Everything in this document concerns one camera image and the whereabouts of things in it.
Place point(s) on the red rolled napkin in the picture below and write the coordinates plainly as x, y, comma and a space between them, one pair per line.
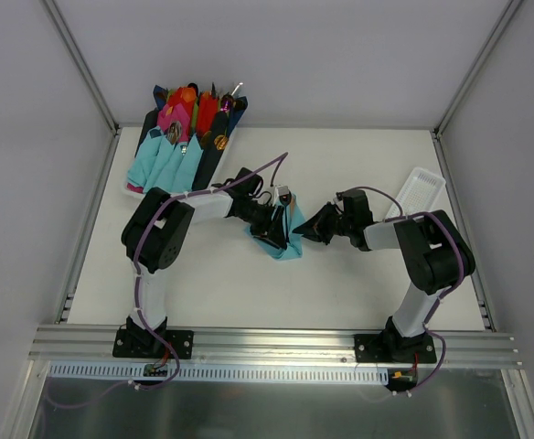
208, 105

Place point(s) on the small white utensil tray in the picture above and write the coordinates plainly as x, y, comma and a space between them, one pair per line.
420, 192

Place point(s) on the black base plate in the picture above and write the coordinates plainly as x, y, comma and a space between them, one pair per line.
385, 348
137, 343

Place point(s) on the teal rolled napkin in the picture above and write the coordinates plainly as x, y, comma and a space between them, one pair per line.
189, 157
164, 153
171, 157
143, 163

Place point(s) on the dark navy rolled napkin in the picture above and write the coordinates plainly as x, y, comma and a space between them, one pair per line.
211, 153

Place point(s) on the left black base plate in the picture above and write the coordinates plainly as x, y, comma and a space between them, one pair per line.
137, 343

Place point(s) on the large white basket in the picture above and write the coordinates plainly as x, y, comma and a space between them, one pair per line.
149, 123

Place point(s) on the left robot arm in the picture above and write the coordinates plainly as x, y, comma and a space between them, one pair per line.
153, 239

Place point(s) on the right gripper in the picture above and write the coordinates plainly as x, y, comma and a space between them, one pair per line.
332, 224

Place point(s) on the aluminium mounting rail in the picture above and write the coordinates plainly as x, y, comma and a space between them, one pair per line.
274, 347

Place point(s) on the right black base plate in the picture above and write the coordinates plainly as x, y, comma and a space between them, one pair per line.
385, 348

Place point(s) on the white slotted cable duct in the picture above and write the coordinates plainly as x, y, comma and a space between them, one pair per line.
92, 370

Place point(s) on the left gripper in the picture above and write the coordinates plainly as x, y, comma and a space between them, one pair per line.
275, 224

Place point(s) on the pink rolled napkin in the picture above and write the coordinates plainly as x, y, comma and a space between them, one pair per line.
174, 121

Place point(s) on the teal paper napkin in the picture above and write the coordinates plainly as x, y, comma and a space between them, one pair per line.
292, 218

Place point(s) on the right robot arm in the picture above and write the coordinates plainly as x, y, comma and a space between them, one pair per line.
436, 259

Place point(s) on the black spoon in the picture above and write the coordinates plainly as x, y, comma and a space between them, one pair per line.
286, 199

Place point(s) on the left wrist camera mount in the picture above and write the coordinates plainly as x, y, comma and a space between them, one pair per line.
277, 191

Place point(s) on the orange rolled napkin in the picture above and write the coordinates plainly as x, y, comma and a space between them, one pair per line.
183, 95

